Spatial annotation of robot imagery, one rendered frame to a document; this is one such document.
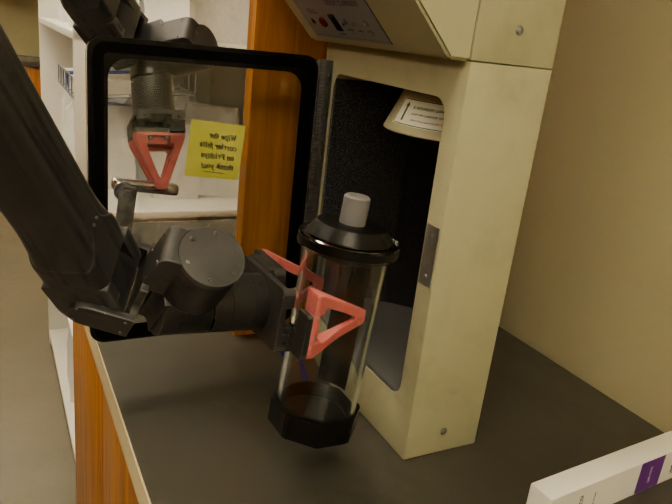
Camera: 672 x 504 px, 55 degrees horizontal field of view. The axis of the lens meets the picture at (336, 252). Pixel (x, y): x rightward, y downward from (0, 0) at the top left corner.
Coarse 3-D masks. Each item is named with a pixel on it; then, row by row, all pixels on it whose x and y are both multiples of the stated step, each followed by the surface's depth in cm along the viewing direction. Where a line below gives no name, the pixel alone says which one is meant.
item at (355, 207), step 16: (352, 192) 68; (352, 208) 66; (368, 208) 67; (320, 224) 66; (336, 224) 66; (352, 224) 66; (368, 224) 68; (336, 240) 64; (352, 240) 64; (368, 240) 64; (384, 240) 66
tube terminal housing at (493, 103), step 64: (512, 0) 64; (384, 64) 78; (448, 64) 68; (512, 64) 67; (448, 128) 68; (512, 128) 70; (320, 192) 95; (448, 192) 69; (512, 192) 73; (448, 256) 72; (512, 256) 76; (448, 320) 75; (384, 384) 82; (448, 384) 78; (448, 448) 82
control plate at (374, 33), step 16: (304, 0) 80; (320, 0) 76; (336, 0) 73; (352, 0) 70; (304, 16) 85; (320, 16) 80; (336, 16) 76; (352, 16) 73; (368, 16) 70; (320, 32) 85; (336, 32) 80; (352, 32) 76; (368, 32) 73; (384, 32) 70
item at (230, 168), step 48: (240, 48) 84; (144, 96) 80; (192, 96) 83; (240, 96) 86; (288, 96) 90; (144, 144) 82; (192, 144) 85; (240, 144) 88; (288, 144) 92; (144, 192) 84; (192, 192) 88; (240, 192) 91; (288, 192) 94; (144, 240) 87; (240, 240) 93
